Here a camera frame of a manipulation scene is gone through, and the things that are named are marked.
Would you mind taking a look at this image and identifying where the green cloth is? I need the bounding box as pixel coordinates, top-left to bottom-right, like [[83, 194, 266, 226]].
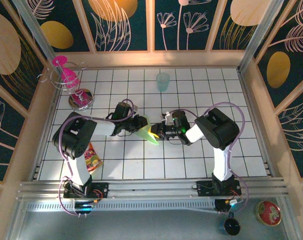
[[133, 114, 160, 146]]

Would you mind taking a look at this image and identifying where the translucent teal plastic cup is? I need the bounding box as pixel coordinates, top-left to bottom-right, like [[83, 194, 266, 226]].
[[155, 72, 171, 93]]

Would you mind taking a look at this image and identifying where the colourful snack packet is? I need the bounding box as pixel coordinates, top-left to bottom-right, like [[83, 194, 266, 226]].
[[83, 142, 104, 175]]

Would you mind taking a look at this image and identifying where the pink plastic wine glass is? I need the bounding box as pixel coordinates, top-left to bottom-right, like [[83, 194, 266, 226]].
[[52, 55, 80, 90]]

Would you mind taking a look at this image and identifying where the round black cap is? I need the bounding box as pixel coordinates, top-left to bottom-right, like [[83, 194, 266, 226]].
[[223, 217, 242, 236]]

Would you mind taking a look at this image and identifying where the round red tin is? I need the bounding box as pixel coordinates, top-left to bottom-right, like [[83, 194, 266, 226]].
[[253, 200, 282, 227]]

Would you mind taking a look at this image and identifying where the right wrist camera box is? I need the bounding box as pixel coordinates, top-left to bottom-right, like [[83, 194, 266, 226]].
[[161, 111, 173, 124]]

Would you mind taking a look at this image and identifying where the chrome wire glass rack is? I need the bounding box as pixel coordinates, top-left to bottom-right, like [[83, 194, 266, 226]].
[[37, 61, 95, 111]]

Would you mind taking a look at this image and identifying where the aluminium mounting rail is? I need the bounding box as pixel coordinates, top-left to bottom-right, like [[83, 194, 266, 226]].
[[16, 176, 290, 201]]

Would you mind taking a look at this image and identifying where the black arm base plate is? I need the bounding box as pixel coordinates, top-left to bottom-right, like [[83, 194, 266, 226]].
[[196, 180, 242, 197], [63, 181, 110, 200]]

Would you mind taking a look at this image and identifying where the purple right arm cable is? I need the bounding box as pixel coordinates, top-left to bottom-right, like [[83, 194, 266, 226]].
[[175, 101, 250, 216]]

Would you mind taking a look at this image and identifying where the perforated metal cable tray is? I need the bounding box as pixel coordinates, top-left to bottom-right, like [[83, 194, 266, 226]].
[[26, 199, 217, 213]]

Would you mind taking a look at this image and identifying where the black controller box with wires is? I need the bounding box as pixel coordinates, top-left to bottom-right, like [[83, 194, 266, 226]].
[[73, 199, 97, 215], [214, 198, 245, 214]]

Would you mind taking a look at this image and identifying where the aluminium frame post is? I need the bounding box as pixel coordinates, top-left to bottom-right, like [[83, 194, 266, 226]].
[[237, 0, 285, 72], [11, 0, 58, 62]]

